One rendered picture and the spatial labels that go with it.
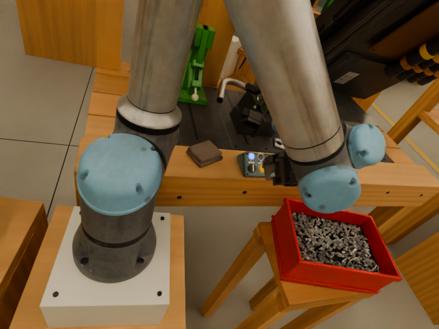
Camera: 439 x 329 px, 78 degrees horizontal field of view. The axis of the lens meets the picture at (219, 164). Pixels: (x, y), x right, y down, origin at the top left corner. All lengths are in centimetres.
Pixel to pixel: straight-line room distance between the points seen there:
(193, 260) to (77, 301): 119
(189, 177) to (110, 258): 38
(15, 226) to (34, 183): 114
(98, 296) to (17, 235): 34
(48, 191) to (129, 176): 154
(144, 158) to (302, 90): 24
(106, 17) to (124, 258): 91
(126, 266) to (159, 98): 29
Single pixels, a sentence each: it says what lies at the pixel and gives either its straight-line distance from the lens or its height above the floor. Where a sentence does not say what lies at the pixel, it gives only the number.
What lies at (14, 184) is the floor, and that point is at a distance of 199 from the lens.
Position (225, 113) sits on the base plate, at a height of 90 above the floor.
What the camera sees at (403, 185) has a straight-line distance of 137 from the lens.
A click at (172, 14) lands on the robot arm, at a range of 41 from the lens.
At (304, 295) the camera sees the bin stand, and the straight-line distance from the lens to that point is 87.
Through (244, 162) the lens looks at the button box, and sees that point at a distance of 87.
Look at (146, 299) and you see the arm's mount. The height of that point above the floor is 96.
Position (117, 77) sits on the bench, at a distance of 123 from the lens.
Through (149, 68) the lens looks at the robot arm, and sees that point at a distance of 44.
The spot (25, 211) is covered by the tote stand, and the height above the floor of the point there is 79.
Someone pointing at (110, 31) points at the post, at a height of 103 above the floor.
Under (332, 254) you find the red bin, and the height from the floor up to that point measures 89.
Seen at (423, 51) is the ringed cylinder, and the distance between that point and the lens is 96.
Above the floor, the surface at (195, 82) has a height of 99.
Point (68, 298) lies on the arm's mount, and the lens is 55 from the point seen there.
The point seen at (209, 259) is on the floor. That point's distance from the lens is 172.
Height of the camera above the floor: 148
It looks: 41 degrees down
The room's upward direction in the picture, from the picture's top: 23 degrees clockwise
